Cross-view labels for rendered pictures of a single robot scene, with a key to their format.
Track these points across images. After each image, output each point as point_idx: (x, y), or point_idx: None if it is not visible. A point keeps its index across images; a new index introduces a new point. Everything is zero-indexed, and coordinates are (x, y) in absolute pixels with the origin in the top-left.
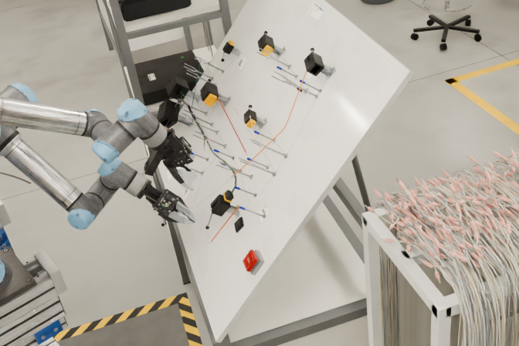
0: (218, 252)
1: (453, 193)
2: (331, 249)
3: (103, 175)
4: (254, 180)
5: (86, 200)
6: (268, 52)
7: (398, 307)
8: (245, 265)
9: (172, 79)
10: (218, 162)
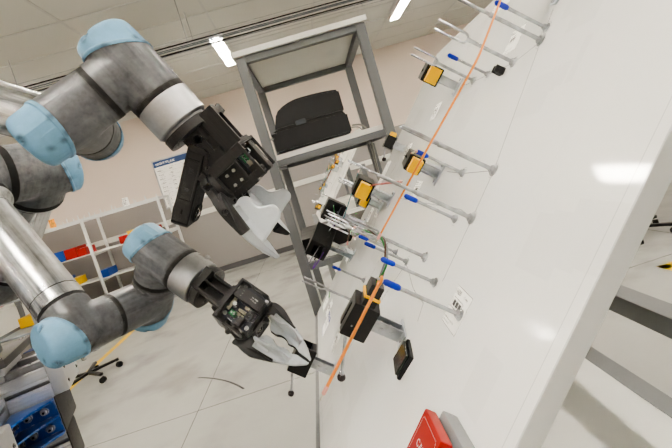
0: (365, 438)
1: None
2: (647, 447)
3: (129, 257)
4: (431, 258)
5: (80, 303)
6: (431, 55)
7: None
8: None
9: (326, 201)
10: (376, 274)
